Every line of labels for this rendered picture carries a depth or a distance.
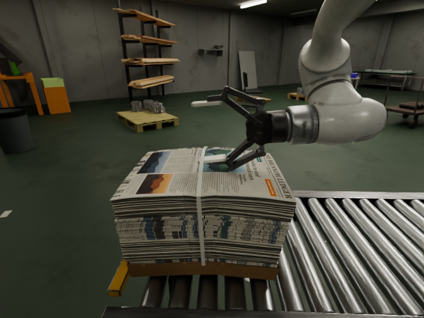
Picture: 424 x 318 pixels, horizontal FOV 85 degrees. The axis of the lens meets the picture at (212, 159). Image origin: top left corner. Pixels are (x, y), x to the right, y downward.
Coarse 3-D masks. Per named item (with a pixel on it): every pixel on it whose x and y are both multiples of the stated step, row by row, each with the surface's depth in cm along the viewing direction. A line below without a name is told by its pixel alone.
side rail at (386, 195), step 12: (300, 192) 93; (312, 192) 93; (324, 192) 93; (336, 192) 93; (348, 192) 93; (360, 192) 93; (372, 192) 93; (384, 192) 93; (396, 192) 93; (408, 192) 93; (420, 192) 93
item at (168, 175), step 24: (144, 168) 61; (168, 168) 60; (120, 192) 51; (144, 192) 49; (168, 192) 49; (120, 216) 50; (144, 216) 51; (168, 216) 50; (120, 240) 53; (144, 240) 52; (168, 240) 52
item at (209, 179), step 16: (192, 160) 64; (192, 176) 55; (208, 176) 55; (192, 192) 49; (208, 192) 49; (192, 208) 49; (208, 208) 49; (192, 224) 51; (208, 224) 51; (192, 240) 52; (208, 240) 52; (192, 256) 54; (208, 256) 54
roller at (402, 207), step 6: (396, 204) 87; (402, 204) 86; (402, 210) 84; (408, 210) 83; (414, 210) 82; (408, 216) 82; (414, 216) 80; (420, 216) 79; (414, 222) 79; (420, 222) 77; (420, 228) 76
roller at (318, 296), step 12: (288, 240) 71; (300, 240) 69; (300, 252) 65; (300, 264) 62; (312, 264) 61; (300, 276) 60; (312, 276) 57; (312, 288) 55; (324, 288) 55; (312, 300) 53; (324, 300) 52; (324, 312) 50
